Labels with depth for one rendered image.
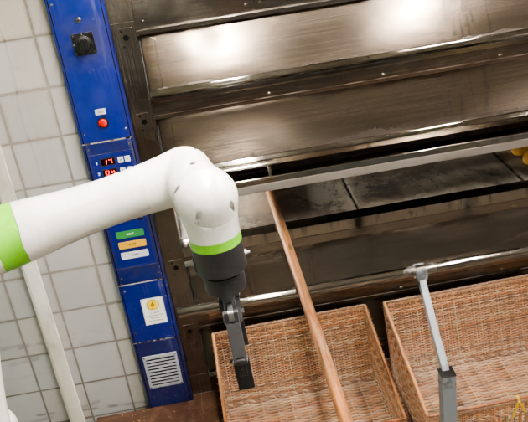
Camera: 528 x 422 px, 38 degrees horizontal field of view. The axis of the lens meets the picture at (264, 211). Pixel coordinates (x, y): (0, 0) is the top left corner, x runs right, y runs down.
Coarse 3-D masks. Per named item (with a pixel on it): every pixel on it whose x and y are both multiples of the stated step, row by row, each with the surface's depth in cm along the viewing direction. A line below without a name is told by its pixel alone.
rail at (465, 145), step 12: (456, 144) 235; (468, 144) 235; (480, 144) 235; (384, 156) 234; (396, 156) 234; (408, 156) 234; (420, 156) 234; (312, 168) 233; (324, 168) 233; (336, 168) 233; (348, 168) 233; (240, 180) 233; (252, 180) 232; (264, 180) 232; (276, 180) 232
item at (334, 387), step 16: (272, 192) 277; (272, 208) 266; (288, 240) 243; (288, 256) 235; (304, 288) 217; (304, 304) 210; (320, 336) 196; (320, 352) 190; (336, 384) 178; (336, 400) 174
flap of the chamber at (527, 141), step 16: (512, 128) 255; (432, 144) 250; (448, 144) 246; (496, 144) 235; (512, 144) 236; (336, 160) 249; (352, 160) 245; (400, 160) 234; (416, 160) 235; (432, 160) 235; (240, 176) 249; (256, 176) 245; (320, 176) 233; (336, 176) 234; (352, 176) 234; (240, 192) 232; (256, 192) 233
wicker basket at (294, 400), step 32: (288, 320) 267; (224, 352) 267; (256, 352) 268; (288, 352) 269; (352, 352) 271; (224, 384) 269; (256, 384) 270; (288, 384) 271; (320, 384) 272; (352, 384) 271; (384, 384) 256; (224, 416) 239; (256, 416) 263; (288, 416) 261; (320, 416) 259; (352, 416) 257; (384, 416) 255
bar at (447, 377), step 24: (432, 264) 225; (456, 264) 225; (480, 264) 226; (288, 288) 224; (312, 288) 223; (336, 288) 224; (192, 312) 222; (432, 312) 222; (432, 336) 220; (456, 408) 219
